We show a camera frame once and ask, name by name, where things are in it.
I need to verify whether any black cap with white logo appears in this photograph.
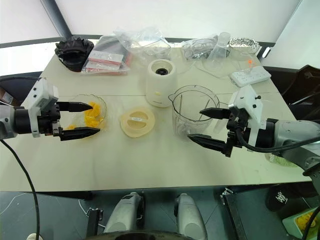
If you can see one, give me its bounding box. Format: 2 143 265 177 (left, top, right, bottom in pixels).
264 184 314 214

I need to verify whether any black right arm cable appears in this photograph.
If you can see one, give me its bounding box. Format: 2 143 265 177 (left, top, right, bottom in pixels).
234 119 320 154

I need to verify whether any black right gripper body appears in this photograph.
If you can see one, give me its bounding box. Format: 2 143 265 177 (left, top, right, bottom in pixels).
224 109 251 159

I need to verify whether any dark grey pillar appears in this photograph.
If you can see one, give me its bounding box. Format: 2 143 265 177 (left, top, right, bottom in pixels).
39 0 74 41

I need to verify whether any clear bag with metal parts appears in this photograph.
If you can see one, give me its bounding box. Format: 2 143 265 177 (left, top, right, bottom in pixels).
180 33 221 61

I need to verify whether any green cloth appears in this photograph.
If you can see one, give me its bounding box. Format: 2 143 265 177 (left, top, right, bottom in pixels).
264 152 296 169

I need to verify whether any black and white device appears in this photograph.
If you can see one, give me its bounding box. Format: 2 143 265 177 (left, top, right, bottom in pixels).
260 45 273 60

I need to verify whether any silver foil tray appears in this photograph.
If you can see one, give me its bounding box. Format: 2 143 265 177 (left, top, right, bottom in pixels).
228 36 262 55

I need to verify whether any silver robot leg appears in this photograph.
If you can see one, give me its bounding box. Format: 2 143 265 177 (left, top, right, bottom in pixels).
103 191 145 235
174 193 209 240

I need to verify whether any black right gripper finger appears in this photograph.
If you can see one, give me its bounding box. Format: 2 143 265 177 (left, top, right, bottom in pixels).
199 107 233 121
187 133 229 156

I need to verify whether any silver robot right leg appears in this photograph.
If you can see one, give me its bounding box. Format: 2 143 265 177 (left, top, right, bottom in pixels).
174 193 209 240

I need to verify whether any plastic bag with red packs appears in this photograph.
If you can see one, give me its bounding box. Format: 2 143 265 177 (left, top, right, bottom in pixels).
80 34 134 76

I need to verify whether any cream blender base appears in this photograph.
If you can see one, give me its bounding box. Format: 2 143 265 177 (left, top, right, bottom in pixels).
144 58 179 109

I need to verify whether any crumpled clear plastic bag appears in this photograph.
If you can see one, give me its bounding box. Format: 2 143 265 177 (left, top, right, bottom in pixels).
113 26 173 61

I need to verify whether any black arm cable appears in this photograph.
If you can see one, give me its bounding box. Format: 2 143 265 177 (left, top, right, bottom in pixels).
0 138 41 240
234 119 320 154

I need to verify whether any green bin with peels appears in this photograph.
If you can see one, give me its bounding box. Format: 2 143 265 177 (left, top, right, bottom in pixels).
282 206 320 240

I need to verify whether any white power strip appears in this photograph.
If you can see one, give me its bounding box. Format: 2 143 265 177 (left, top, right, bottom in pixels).
229 65 272 88

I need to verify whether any clear glass bowl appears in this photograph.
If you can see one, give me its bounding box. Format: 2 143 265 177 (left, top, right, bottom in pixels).
65 93 109 134

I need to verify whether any clear plastic sheet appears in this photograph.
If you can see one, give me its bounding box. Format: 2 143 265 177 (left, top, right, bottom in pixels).
194 51 264 79

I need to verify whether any cream blender lid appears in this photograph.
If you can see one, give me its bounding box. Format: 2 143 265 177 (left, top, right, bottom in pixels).
119 106 157 139

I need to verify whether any dark chair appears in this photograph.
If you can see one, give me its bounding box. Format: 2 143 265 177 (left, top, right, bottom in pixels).
0 74 44 106

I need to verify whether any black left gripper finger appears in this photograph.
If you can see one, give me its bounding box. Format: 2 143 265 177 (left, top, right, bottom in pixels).
58 126 102 142
56 101 94 114

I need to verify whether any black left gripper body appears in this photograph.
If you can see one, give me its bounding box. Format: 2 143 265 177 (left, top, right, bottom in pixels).
38 101 64 138

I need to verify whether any crumpled black plastic bag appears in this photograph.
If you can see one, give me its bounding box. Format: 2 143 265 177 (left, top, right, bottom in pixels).
54 35 96 73

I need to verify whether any silver robot left leg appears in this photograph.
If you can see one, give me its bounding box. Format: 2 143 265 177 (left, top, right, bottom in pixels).
103 191 145 235

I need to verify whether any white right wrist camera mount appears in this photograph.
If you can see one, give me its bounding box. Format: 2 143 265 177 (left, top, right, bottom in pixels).
228 84 267 151

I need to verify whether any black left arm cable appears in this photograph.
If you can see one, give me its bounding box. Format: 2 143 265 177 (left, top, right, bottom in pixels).
0 138 41 240

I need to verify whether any clear plastic flask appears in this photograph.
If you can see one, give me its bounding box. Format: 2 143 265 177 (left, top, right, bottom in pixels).
207 31 231 61

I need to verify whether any clear blender jar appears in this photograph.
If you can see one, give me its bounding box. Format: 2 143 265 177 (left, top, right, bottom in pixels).
167 84 221 138

